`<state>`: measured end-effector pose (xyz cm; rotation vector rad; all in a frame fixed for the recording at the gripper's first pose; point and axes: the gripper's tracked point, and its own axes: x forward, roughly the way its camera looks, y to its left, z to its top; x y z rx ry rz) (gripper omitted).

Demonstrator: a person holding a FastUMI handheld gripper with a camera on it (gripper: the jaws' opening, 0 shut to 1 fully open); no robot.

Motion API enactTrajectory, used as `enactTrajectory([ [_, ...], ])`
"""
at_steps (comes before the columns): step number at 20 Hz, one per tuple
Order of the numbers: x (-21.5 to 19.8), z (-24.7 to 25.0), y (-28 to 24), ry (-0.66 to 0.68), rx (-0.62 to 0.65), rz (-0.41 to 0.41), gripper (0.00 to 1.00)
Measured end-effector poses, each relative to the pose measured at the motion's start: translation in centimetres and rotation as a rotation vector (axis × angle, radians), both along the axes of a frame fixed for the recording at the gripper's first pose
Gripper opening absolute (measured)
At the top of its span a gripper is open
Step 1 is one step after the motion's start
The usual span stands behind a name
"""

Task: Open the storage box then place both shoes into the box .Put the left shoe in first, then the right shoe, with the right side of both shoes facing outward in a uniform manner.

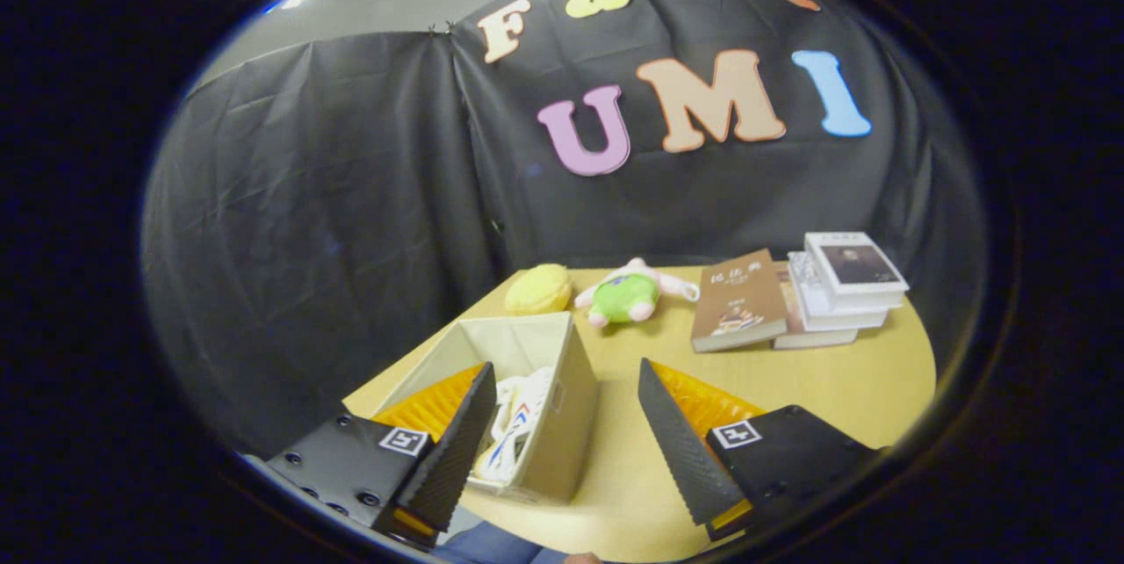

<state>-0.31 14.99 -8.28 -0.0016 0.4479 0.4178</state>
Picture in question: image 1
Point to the beige storage box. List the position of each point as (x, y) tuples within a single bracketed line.
[(566, 423)]

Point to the tan cover book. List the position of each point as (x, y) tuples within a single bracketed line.
[(817, 339)]

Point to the person's blue trouser leg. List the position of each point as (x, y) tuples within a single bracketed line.
[(492, 546)]

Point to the yellow plush toy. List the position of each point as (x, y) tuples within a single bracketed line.
[(537, 290)]

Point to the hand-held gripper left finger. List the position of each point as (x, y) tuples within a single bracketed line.
[(457, 450)]

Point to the white patterned cover book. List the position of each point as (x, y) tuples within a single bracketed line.
[(817, 305)]

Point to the pink and green plush toy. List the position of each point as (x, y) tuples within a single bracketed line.
[(625, 296)]

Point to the white portrait cover book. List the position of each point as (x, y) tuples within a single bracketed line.
[(856, 265)]

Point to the brown cover book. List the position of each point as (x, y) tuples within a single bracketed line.
[(736, 296)]

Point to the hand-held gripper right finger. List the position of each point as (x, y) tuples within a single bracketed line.
[(676, 450)]

